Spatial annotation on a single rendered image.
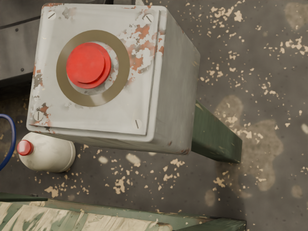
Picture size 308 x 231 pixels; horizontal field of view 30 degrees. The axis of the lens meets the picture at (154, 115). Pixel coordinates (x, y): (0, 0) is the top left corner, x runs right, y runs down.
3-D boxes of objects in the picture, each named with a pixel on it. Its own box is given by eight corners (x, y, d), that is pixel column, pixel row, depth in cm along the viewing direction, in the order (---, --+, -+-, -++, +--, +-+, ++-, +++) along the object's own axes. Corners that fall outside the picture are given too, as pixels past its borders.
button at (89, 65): (119, 48, 50) (111, 41, 48) (113, 93, 50) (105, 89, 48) (76, 46, 51) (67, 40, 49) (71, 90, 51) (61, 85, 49)
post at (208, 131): (242, 139, 138) (174, 77, 67) (240, 163, 138) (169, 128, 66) (217, 136, 140) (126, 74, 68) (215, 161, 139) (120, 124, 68)
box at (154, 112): (202, 53, 66) (166, 3, 49) (192, 156, 65) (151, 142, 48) (105, 48, 69) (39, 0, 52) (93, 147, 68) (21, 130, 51)
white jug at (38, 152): (79, 136, 149) (46, 128, 130) (74, 174, 148) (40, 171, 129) (44, 133, 152) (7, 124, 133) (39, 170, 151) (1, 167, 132)
